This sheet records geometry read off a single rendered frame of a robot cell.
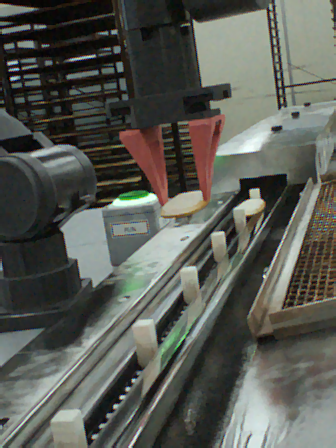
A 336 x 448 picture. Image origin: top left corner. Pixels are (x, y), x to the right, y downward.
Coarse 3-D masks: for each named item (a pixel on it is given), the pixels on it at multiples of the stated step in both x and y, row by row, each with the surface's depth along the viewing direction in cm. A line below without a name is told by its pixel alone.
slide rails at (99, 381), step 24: (240, 240) 81; (192, 264) 74; (168, 288) 66; (144, 312) 60; (192, 312) 58; (168, 336) 53; (120, 360) 50; (96, 384) 46; (144, 384) 45; (72, 408) 43; (120, 408) 42; (48, 432) 40
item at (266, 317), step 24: (312, 192) 81; (312, 216) 69; (288, 240) 58; (312, 240) 59; (288, 264) 52; (312, 264) 51; (264, 288) 44; (288, 288) 47; (264, 312) 43; (288, 312) 38; (312, 312) 38; (264, 336) 39; (288, 336) 39
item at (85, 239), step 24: (96, 216) 134; (72, 240) 113; (96, 240) 110; (0, 264) 104; (96, 264) 94; (168, 312) 69; (0, 336) 70; (24, 336) 68; (0, 360) 63; (120, 384) 53; (96, 408) 50
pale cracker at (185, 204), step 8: (192, 192) 67; (200, 192) 67; (176, 200) 64; (184, 200) 63; (192, 200) 63; (200, 200) 64; (208, 200) 66; (168, 208) 62; (176, 208) 61; (184, 208) 61; (192, 208) 62; (200, 208) 63; (168, 216) 61; (176, 216) 61; (184, 216) 61
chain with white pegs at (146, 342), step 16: (256, 192) 103; (240, 208) 90; (240, 224) 90; (224, 240) 77; (192, 272) 63; (208, 272) 73; (192, 288) 64; (144, 320) 51; (176, 320) 60; (144, 336) 50; (160, 336) 56; (144, 352) 51; (144, 368) 51; (128, 384) 48; (112, 400) 46; (64, 416) 37; (80, 416) 38; (64, 432) 37; (80, 432) 38; (96, 432) 42
